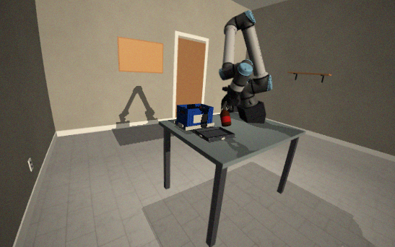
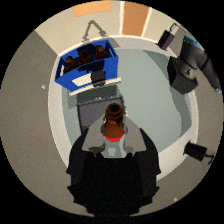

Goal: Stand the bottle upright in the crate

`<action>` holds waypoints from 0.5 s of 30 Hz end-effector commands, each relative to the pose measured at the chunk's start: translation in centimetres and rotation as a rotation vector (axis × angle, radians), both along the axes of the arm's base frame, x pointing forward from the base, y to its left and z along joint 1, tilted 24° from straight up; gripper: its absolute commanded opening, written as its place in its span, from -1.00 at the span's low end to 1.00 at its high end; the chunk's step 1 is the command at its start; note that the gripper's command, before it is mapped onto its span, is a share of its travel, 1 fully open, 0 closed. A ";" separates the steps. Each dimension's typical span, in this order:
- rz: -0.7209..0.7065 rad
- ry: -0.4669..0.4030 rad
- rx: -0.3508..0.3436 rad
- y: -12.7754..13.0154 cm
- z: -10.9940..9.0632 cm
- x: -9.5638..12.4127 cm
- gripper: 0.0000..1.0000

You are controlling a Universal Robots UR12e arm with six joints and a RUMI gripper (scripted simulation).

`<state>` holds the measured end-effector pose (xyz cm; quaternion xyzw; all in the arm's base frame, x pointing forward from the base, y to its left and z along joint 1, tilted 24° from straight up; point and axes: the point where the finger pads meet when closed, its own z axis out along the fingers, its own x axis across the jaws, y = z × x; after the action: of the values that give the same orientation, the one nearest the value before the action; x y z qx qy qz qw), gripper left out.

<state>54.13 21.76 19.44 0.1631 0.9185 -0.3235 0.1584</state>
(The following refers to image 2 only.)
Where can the blue divided crate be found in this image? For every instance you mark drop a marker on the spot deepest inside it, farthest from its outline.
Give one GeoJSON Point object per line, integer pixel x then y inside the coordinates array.
{"type": "Point", "coordinates": [90, 73]}

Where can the brown bottle with red label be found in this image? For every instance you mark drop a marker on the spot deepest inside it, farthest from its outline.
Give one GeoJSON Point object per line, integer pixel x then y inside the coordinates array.
{"type": "Point", "coordinates": [114, 125]}

